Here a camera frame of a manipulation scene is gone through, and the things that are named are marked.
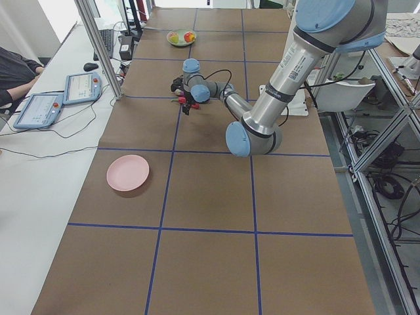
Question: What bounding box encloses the aluminium frame post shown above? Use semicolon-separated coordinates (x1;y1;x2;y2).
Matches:
74;0;123;100

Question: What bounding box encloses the pink plate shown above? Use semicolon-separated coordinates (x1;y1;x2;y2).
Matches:
106;155;150;192

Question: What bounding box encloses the black power adapter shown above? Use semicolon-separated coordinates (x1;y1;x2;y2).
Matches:
119;36;134;60

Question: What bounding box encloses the far teach pendant tablet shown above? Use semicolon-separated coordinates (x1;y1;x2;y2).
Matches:
63;72;102;105

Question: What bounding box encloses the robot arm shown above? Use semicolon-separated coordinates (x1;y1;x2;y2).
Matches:
170;58;211;104
182;1;388;157

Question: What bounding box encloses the seated person in black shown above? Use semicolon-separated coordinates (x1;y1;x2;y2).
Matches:
1;47;45;114

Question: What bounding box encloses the yellow pink peach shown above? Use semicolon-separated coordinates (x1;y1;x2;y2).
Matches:
167;31;179;45

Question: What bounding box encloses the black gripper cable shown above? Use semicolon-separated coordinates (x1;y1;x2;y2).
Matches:
199;69;232;96

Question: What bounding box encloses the near teach pendant tablet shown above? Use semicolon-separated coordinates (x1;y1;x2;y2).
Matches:
13;93;64;129

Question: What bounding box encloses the teach pendant tablet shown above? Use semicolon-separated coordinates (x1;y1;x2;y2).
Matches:
63;72;102;105
13;93;64;129

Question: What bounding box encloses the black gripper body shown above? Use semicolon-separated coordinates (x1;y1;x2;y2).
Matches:
182;95;194;116
170;76;184;94

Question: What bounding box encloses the white chair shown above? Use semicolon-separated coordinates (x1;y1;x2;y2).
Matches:
316;79;375;112

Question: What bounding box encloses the light green plate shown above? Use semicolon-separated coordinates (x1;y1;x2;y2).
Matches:
166;29;197;47

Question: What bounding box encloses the black computer mouse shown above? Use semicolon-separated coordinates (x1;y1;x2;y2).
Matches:
83;62;98;72

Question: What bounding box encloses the black keyboard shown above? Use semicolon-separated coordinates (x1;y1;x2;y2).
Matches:
99;29;114;58

